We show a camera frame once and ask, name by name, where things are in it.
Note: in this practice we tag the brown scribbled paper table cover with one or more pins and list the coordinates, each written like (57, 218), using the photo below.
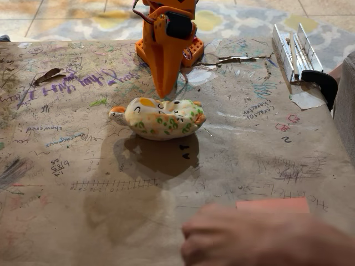
(249, 166)

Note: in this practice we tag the orange gripper black servo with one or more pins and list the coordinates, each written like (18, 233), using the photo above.
(160, 47)

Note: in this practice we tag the person's forearm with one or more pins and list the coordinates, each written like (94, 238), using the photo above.
(330, 243)

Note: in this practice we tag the clear tape scrap near clamp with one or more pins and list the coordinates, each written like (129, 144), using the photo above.
(308, 99)

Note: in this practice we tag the person's hand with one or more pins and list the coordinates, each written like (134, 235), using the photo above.
(235, 238)

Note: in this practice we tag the pink sticky note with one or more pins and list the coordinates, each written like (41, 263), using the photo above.
(273, 205)

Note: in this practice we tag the thin wooden dowel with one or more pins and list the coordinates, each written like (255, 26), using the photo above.
(293, 55)

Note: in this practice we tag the aluminium miter box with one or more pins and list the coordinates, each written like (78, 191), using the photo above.
(285, 55)

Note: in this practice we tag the grey yellow patterned rug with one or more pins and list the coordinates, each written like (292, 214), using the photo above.
(238, 22)

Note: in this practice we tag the white spotted plush toy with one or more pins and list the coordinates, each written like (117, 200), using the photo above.
(163, 122)

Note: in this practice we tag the clear tape patch near base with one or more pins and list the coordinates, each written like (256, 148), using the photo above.
(199, 76)

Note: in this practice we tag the grey fabric sofa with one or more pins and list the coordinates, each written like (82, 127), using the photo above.
(345, 110)

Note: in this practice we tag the black clamp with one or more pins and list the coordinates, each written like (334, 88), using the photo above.
(324, 81)

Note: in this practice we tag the orange waffle grid base plate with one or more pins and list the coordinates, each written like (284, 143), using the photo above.
(195, 51)

